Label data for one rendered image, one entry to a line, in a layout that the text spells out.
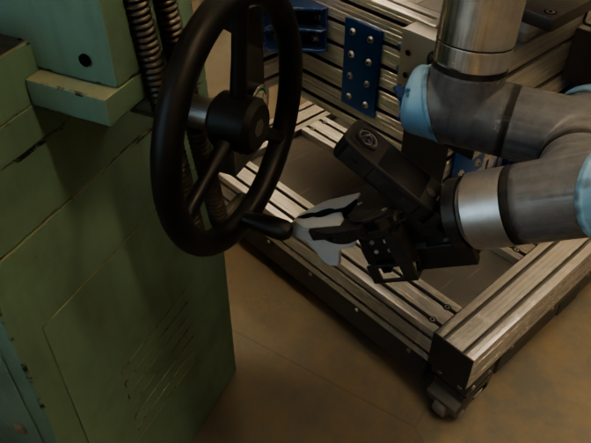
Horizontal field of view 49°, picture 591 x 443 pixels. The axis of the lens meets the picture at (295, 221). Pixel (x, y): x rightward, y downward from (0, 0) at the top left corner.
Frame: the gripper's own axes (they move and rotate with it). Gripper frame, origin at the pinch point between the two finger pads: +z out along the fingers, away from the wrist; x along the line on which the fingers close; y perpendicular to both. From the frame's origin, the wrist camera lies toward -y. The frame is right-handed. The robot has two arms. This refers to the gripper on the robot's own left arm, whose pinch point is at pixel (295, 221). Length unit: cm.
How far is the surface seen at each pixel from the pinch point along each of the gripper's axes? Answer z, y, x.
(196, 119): 2.6, -15.7, -2.9
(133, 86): 3.8, -21.8, -7.0
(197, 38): -7.4, -23.8, -8.2
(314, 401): 39, 57, 22
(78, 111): 7.4, -22.4, -11.2
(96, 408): 35.6, 15.6, -15.4
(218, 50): 123, 5, 151
